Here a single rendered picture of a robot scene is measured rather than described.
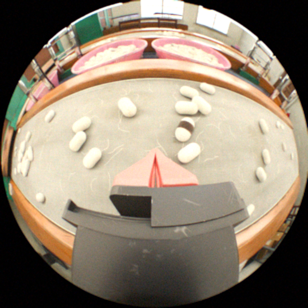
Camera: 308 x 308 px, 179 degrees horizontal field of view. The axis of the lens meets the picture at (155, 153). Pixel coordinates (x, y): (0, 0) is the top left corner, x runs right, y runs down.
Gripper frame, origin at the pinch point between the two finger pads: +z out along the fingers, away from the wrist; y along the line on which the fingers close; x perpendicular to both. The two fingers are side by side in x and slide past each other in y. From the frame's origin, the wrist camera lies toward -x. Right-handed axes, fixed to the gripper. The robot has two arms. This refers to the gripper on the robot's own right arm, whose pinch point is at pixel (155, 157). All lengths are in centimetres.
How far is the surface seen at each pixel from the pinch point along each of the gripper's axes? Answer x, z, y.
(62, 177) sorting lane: 3.5, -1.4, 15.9
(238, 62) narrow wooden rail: -30, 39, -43
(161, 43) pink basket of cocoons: -26.3, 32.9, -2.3
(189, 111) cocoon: -3.9, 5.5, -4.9
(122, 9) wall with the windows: -391, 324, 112
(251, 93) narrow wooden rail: -10.8, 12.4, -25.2
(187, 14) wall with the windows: -377, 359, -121
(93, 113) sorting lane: -3.9, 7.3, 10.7
